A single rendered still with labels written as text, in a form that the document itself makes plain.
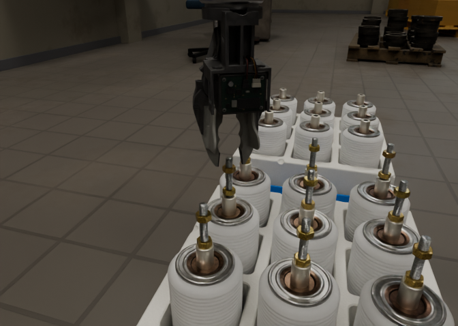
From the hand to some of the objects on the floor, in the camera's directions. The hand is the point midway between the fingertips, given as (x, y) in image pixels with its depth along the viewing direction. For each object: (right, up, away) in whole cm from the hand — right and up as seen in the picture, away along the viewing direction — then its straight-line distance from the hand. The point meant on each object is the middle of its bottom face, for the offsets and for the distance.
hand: (228, 154), depth 51 cm
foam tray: (+25, -11, +58) cm, 64 cm away
